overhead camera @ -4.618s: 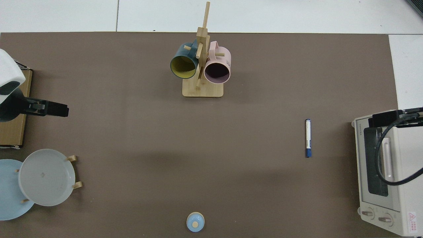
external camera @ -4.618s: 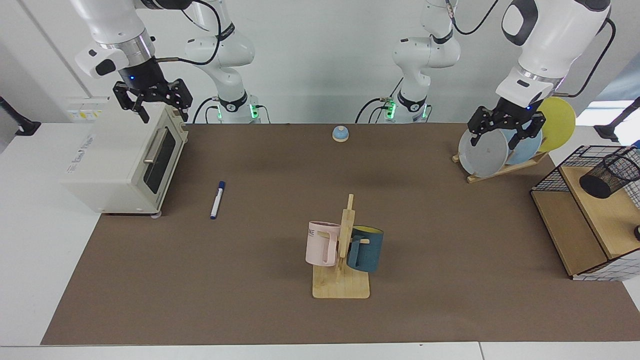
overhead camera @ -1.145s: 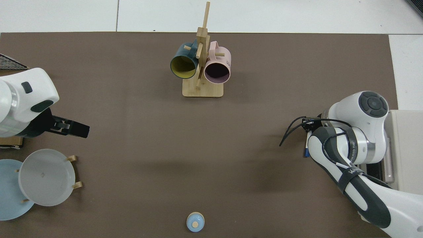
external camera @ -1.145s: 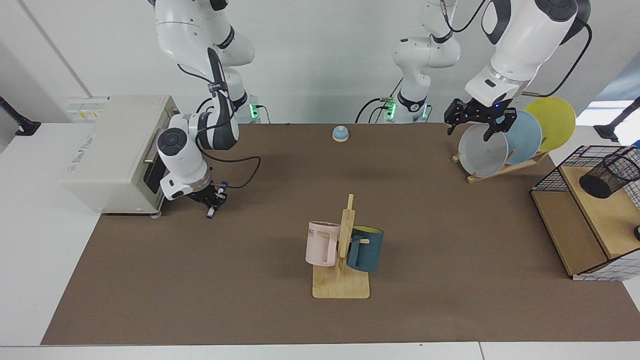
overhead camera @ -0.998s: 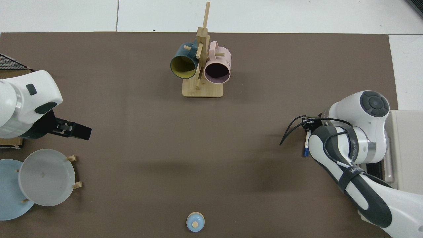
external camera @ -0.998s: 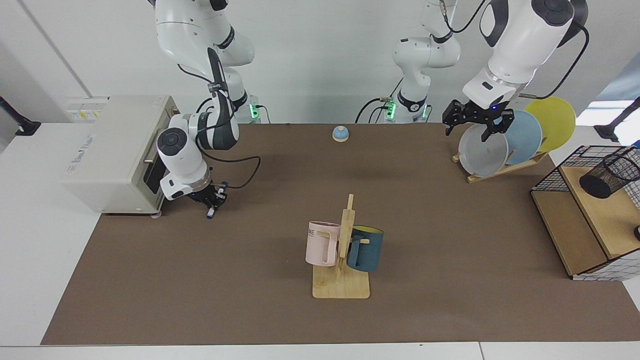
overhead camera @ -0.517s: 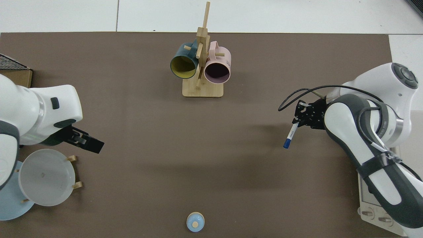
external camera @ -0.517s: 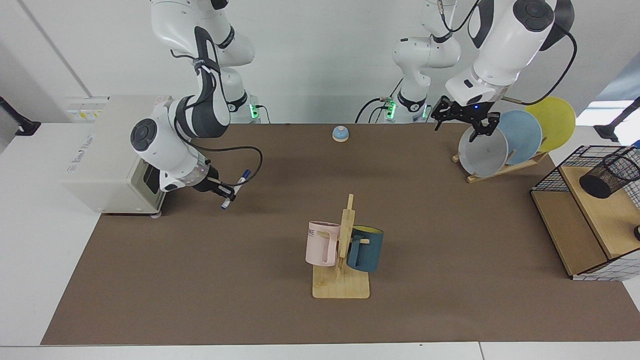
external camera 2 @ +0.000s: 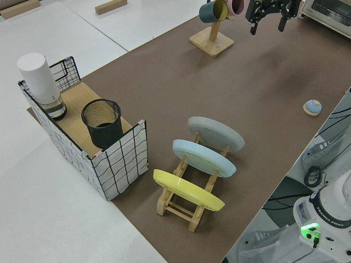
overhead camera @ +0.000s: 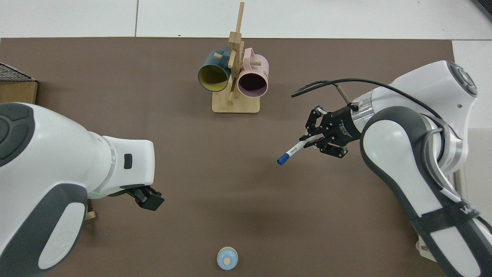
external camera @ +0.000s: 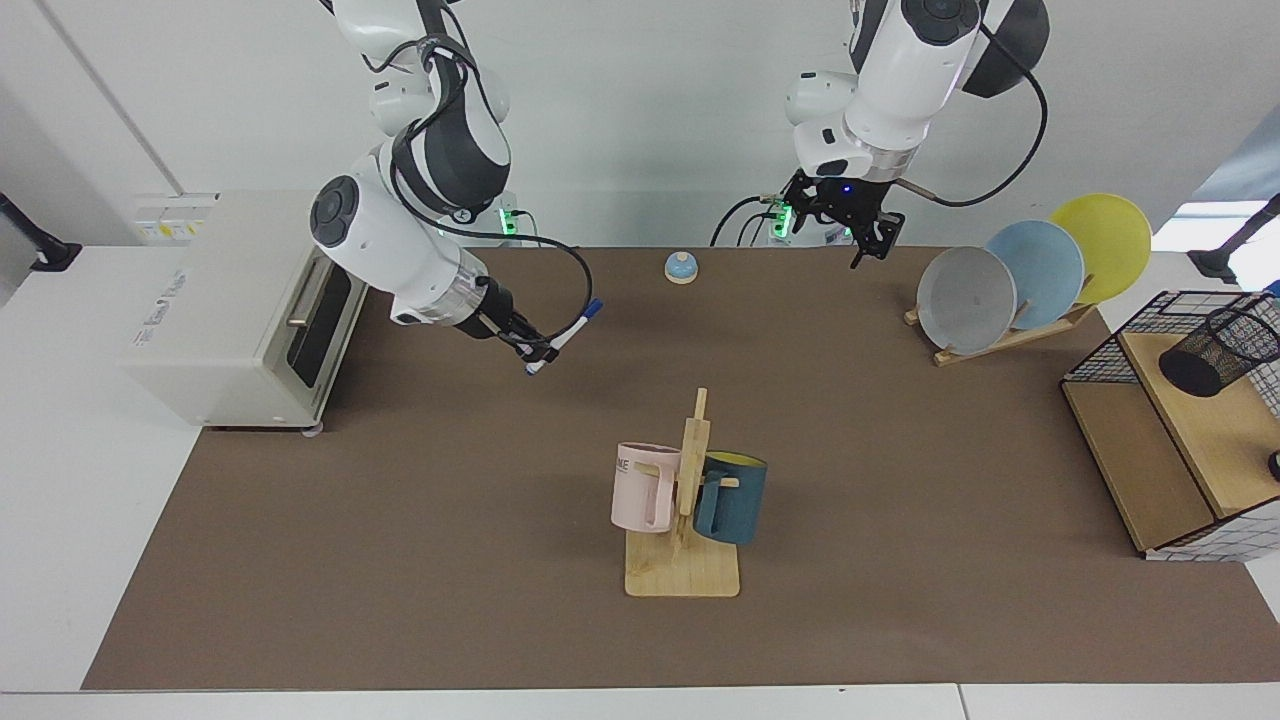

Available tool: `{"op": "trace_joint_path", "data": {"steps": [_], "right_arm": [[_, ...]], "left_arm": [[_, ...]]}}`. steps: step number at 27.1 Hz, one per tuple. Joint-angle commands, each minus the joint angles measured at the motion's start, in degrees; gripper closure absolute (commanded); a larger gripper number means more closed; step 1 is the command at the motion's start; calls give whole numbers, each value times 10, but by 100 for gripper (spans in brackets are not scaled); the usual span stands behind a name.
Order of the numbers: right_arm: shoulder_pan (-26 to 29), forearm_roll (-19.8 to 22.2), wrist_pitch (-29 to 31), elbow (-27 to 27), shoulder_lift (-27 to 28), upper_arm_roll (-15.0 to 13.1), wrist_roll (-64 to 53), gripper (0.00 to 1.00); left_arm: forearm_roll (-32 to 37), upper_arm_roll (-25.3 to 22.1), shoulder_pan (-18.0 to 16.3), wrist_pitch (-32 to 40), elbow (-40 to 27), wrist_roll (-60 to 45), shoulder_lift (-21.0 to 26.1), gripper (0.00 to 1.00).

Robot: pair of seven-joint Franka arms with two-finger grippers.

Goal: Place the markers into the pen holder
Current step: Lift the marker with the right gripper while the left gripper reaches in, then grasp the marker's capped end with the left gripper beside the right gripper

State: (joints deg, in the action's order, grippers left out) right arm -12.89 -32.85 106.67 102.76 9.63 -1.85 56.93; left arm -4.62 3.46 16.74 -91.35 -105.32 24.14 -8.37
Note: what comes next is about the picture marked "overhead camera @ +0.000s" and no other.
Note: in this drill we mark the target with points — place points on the wooden cup stand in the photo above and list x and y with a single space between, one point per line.
236 105

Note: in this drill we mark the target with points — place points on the brown table cloth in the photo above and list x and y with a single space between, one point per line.
230 173

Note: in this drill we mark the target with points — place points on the blue and white marker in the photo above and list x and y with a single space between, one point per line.
294 151

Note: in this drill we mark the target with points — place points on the wooden plate rack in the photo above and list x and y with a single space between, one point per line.
90 216

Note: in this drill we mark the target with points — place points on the small blue round lid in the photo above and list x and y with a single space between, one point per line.
222 254

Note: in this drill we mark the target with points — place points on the pale toaster oven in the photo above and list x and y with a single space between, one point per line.
482 165

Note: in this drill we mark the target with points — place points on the dark corner object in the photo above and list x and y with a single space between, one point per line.
486 5

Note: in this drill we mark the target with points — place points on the pink cup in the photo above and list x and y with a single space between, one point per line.
257 69

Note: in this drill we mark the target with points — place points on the dark teal cup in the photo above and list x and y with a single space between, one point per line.
209 63

